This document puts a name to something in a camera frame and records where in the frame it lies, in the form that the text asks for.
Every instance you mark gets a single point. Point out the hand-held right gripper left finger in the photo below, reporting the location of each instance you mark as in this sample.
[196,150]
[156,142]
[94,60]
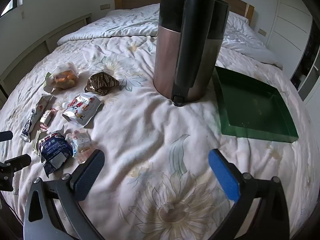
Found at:
[87,173]

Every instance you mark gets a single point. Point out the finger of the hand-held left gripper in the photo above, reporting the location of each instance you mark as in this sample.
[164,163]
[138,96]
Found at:
[6,136]
[20,162]

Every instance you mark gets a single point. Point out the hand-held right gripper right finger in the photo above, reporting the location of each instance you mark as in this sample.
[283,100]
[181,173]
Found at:
[222,175]

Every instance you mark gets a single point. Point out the long white blue snack packet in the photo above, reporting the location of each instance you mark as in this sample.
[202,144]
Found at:
[33,118]

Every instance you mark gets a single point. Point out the small red-edged snack packet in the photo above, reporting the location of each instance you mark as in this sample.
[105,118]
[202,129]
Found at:
[46,117]

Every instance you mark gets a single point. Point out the white red spouted pouch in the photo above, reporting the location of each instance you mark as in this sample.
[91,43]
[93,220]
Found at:
[81,108]

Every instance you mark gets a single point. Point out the green tray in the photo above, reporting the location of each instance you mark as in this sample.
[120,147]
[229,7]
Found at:
[250,105]

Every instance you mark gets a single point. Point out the clear bag of orange snacks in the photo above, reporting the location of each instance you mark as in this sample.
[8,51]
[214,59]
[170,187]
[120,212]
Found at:
[63,78]

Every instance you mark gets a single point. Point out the clear pastel snack packet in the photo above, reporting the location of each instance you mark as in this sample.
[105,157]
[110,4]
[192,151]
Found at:
[80,142]

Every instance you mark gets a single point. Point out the floral bedspread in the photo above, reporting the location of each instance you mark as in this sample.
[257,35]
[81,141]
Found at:
[150,135]

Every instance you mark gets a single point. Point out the brown bread packet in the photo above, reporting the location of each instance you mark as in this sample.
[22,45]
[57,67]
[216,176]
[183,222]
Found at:
[101,83]

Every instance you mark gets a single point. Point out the copper and black pedal bin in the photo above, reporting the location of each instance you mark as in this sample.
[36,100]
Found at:
[167,62]

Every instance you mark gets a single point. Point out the window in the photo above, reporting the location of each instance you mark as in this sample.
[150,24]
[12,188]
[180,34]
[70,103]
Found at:
[12,3]

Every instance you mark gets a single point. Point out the dark shelf unit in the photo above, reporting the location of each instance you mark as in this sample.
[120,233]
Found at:
[307,62]

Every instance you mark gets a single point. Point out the white wardrobe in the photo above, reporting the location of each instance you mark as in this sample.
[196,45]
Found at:
[287,17]

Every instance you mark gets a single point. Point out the wall socket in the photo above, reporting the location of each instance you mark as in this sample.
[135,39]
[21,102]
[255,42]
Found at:
[105,6]
[262,32]

